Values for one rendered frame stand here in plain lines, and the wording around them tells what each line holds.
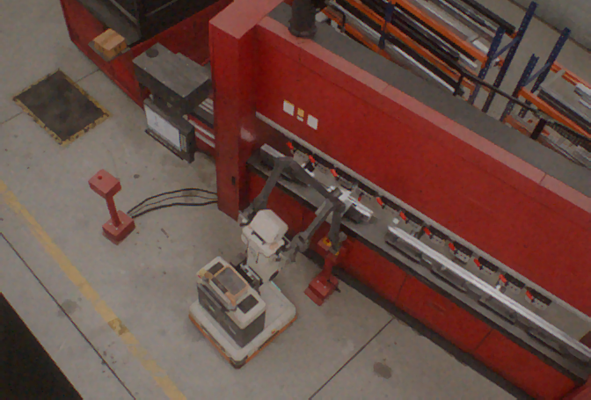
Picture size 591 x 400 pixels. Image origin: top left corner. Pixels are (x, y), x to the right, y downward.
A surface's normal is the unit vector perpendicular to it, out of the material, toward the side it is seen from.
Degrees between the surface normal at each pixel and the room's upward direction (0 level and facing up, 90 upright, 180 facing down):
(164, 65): 0
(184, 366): 0
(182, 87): 0
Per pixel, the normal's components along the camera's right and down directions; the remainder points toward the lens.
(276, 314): 0.07, -0.56
